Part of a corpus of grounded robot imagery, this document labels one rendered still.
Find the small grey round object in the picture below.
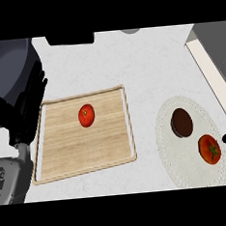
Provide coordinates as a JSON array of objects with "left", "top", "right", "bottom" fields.
[{"left": 121, "top": 28, "right": 142, "bottom": 36}]

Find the small red tomato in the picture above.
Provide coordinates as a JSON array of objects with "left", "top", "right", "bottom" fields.
[{"left": 76, "top": 102, "right": 97, "bottom": 128}]

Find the black appliance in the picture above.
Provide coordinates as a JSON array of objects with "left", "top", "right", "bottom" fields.
[{"left": 44, "top": 32, "right": 96, "bottom": 48}]

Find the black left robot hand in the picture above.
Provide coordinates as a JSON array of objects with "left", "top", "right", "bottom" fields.
[{"left": 0, "top": 59, "right": 55, "bottom": 149}]

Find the red tomato with green stem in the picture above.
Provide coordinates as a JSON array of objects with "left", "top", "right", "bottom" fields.
[{"left": 196, "top": 132, "right": 223, "bottom": 166}]

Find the wooden tiered shelf tray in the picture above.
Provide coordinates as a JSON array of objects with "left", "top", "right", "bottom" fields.
[{"left": 24, "top": 83, "right": 140, "bottom": 185}]

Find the white oval placemat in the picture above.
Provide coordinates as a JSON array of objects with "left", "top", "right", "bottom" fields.
[{"left": 152, "top": 92, "right": 226, "bottom": 192}]

